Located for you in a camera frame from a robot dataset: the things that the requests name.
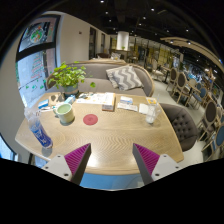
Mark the light blue carton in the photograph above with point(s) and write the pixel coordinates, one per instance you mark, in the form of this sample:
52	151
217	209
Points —
70	99

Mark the white tube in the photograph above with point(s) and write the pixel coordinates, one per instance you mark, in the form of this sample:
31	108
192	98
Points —
48	108

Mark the pale green mug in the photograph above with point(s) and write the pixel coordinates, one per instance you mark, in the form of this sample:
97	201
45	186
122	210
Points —
65	114

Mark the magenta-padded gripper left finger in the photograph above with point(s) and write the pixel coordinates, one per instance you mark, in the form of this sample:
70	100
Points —
77	159

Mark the white printed brochure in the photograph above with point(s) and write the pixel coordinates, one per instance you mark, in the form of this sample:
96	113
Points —
91	98

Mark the flat round red coaster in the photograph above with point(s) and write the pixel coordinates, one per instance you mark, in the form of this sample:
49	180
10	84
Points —
90	119

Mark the clear plastic cup with straw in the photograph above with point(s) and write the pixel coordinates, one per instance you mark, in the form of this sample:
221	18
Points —
150	115

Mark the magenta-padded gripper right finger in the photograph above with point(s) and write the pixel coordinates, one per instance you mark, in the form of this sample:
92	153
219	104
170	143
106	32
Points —
146	159

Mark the grey curved sofa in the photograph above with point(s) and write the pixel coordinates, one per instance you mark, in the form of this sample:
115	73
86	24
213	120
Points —
98	86

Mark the group of ceiling lights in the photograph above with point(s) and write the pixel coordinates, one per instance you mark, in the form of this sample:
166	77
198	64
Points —
152	9

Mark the white napkin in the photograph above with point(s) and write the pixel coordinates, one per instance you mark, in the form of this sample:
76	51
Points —
143	108

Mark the grey chevron pillow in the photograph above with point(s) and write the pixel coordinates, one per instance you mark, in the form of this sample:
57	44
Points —
125	78

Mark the wooden table behind sofa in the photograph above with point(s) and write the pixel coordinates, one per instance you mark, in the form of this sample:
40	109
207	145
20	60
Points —
100	61

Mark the yellow card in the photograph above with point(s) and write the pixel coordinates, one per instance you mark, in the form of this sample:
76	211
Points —
151	100

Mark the white and orange box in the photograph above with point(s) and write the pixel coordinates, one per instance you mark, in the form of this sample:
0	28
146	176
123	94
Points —
108	101

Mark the blue and white packet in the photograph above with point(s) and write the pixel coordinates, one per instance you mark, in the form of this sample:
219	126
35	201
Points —
43	103

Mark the white leaflet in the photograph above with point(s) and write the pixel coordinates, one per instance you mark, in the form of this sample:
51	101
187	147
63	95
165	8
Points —
127	107

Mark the small blue-white box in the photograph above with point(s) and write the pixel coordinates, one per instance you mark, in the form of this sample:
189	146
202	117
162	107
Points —
126	100

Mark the dark grey tufted chair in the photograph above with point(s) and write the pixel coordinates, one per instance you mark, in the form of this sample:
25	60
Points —
181	125

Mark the group of dining chairs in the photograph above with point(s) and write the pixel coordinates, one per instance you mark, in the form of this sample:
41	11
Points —
181	83

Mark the decorated window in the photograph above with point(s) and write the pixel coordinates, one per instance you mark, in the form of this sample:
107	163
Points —
33	66

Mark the clear blue-label drink bottle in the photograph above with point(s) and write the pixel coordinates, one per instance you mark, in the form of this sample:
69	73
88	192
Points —
41	135

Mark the green potted plant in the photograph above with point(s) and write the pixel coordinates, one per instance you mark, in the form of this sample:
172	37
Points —
68	76

